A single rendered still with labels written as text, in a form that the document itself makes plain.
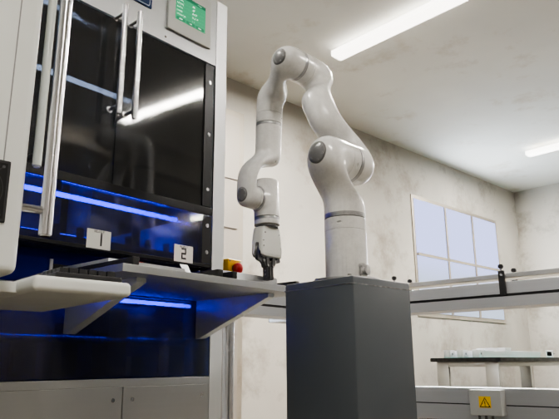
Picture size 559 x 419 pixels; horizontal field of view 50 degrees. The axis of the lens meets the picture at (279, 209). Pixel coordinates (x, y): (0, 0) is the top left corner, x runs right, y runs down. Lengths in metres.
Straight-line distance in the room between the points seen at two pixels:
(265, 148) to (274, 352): 3.72
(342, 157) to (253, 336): 3.81
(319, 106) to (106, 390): 1.07
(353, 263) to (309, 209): 4.43
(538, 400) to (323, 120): 1.26
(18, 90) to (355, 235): 0.94
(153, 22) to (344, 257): 1.17
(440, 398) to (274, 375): 3.16
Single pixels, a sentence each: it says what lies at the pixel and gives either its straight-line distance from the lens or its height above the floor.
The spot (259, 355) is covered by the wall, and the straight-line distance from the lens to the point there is 5.42.
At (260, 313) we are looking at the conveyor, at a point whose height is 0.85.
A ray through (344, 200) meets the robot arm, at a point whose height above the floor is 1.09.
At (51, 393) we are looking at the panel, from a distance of 1.85.
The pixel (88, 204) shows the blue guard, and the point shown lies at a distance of 1.94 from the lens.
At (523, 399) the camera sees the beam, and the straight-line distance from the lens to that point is 2.41.
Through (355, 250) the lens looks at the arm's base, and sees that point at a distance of 1.68.
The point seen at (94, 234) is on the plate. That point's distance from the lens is 1.93.
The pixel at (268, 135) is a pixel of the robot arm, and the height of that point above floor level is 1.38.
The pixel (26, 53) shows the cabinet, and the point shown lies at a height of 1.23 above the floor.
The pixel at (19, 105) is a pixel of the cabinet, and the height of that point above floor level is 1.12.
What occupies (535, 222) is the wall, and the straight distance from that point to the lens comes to 9.99.
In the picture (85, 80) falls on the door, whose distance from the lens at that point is 2.07.
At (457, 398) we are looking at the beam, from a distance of 2.50.
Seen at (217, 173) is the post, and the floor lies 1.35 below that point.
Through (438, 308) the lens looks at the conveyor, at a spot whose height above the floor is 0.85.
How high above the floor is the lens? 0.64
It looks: 15 degrees up
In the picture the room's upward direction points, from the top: straight up
